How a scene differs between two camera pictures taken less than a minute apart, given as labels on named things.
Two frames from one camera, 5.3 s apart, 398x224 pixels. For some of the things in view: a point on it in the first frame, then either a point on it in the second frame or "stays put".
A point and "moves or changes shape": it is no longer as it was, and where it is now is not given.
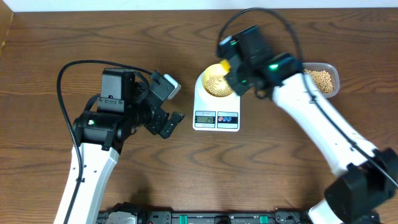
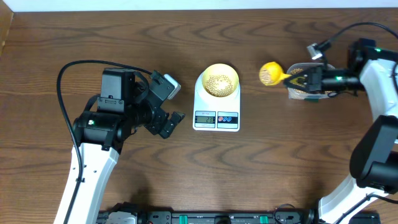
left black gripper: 155,125 stays put
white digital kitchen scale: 212,113 stays put
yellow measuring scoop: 226,65 moves or changes shape
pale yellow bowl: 214,81 stays put
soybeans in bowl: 217,85 stays put
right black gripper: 232,78 -> 313,79
